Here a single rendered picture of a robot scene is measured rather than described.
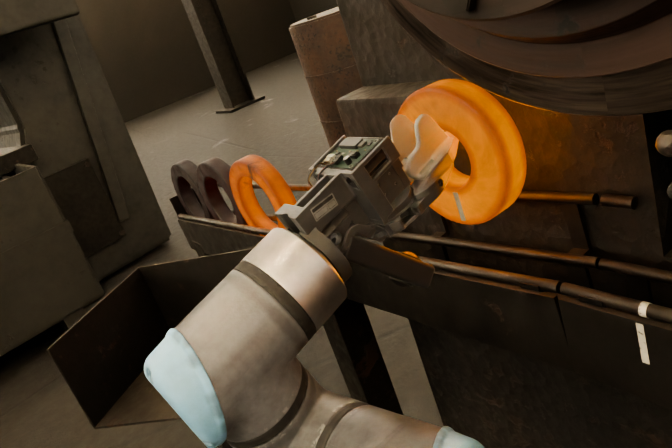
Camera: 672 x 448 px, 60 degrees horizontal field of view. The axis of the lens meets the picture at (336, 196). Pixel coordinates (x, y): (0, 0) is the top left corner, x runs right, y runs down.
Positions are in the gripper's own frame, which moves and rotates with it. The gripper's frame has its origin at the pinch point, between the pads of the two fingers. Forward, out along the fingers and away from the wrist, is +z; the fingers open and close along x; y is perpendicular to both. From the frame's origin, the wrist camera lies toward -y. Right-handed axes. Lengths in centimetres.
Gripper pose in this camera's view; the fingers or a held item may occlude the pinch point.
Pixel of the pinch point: (450, 137)
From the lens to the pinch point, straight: 61.7
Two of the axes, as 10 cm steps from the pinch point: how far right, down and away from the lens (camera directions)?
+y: -5.1, -7.4, -4.4
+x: -5.7, -1.0, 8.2
